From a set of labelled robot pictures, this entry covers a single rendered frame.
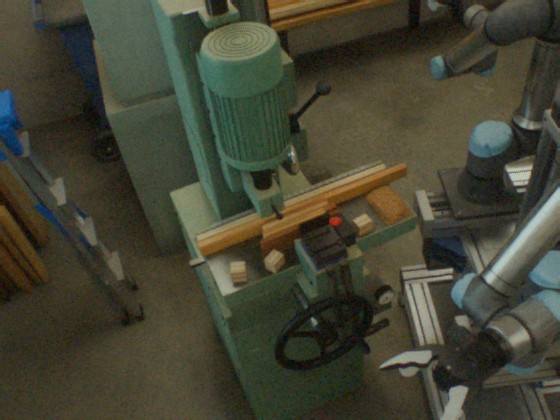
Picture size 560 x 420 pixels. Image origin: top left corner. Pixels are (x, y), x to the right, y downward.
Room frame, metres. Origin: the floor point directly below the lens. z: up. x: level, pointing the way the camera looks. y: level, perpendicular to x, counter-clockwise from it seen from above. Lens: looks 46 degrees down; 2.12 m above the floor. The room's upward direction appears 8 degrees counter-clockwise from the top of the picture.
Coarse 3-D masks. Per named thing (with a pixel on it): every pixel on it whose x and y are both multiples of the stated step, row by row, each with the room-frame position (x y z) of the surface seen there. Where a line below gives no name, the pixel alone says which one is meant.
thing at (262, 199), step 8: (248, 176) 1.17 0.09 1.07; (248, 184) 1.14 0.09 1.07; (272, 184) 1.13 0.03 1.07; (248, 192) 1.16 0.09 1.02; (256, 192) 1.10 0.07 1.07; (264, 192) 1.10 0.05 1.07; (272, 192) 1.10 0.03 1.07; (280, 192) 1.09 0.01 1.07; (256, 200) 1.09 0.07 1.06; (264, 200) 1.08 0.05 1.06; (272, 200) 1.08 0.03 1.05; (280, 200) 1.09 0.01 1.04; (256, 208) 1.11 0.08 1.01; (264, 208) 1.07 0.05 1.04; (280, 208) 1.09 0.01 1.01; (264, 216) 1.07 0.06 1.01
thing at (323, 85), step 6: (318, 84) 1.06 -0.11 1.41; (324, 84) 1.05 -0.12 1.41; (330, 84) 1.06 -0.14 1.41; (318, 90) 1.05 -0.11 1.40; (324, 90) 1.04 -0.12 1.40; (330, 90) 1.05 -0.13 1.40; (312, 96) 1.11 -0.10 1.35; (318, 96) 1.08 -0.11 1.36; (306, 102) 1.15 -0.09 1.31; (312, 102) 1.12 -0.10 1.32; (300, 108) 1.19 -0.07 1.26; (306, 108) 1.16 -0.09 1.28; (288, 114) 1.32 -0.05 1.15; (300, 114) 1.20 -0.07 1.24; (294, 120) 1.24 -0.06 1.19; (294, 126) 1.28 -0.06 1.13; (294, 132) 1.28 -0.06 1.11
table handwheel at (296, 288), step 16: (304, 304) 0.90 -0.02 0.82; (320, 304) 0.80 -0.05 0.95; (336, 304) 0.80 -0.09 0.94; (352, 304) 0.82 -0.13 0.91; (368, 304) 0.84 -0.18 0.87; (304, 320) 0.78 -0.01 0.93; (320, 320) 0.84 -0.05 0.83; (368, 320) 0.83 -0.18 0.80; (288, 336) 0.76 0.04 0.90; (304, 336) 0.78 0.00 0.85; (320, 336) 0.79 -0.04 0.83; (336, 336) 0.79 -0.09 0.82; (352, 336) 0.84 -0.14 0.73; (320, 352) 0.80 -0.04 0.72; (336, 352) 0.81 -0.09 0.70; (288, 368) 0.76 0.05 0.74; (304, 368) 0.77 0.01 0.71
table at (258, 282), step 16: (368, 192) 1.21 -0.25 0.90; (352, 208) 1.16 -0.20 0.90; (368, 208) 1.15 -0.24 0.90; (352, 224) 1.10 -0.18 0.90; (384, 224) 1.08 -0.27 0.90; (400, 224) 1.08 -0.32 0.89; (256, 240) 1.09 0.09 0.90; (368, 240) 1.04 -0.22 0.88; (384, 240) 1.06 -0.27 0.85; (208, 256) 1.05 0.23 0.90; (224, 256) 1.04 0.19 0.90; (240, 256) 1.04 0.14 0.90; (256, 256) 1.03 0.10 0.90; (288, 256) 1.01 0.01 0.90; (224, 272) 0.99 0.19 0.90; (256, 272) 0.97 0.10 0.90; (272, 272) 0.96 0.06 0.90; (288, 272) 0.97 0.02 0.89; (368, 272) 0.94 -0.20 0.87; (224, 288) 0.93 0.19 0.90; (240, 288) 0.93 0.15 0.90; (256, 288) 0.94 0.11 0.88; (272, 288) 0.95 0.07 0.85; (304, 288) 0.92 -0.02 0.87; (224, 304) 0.91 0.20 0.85
